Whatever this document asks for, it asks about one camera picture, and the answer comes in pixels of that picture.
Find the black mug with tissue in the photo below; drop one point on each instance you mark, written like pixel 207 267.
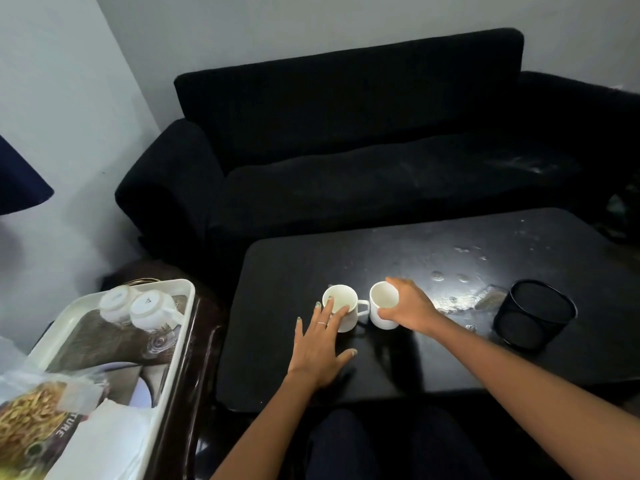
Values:
pixel 535 319

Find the navy blue curtain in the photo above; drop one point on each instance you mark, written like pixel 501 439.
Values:
pixel 20 184

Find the white tray with printed base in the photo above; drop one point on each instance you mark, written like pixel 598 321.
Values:
pixel 165 283

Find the stack of white napkins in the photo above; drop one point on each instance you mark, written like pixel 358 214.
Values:
pixel 110 444

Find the person's left hand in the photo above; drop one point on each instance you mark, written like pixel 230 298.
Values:
pixel 315 354

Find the patterned white cup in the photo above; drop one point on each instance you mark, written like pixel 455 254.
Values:
pixel 150 307
pixel 117 302

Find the clear zip bag blue seal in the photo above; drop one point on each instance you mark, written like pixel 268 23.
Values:
pixel 20 379

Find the person's right forearm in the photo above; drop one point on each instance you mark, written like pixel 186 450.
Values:
pixel 525 384

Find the plain white cup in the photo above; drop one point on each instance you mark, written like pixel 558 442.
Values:
pixel 382 299
pixel 342 294

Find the person's right hand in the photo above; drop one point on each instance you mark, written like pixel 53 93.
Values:
pixel 415 309

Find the black table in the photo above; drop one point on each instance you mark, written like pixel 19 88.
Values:
pixel 300 264

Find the person's left forearm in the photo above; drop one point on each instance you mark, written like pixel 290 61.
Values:
pixel 265 434

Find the black fabric sofa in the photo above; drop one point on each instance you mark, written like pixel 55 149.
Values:
pixel 350 119

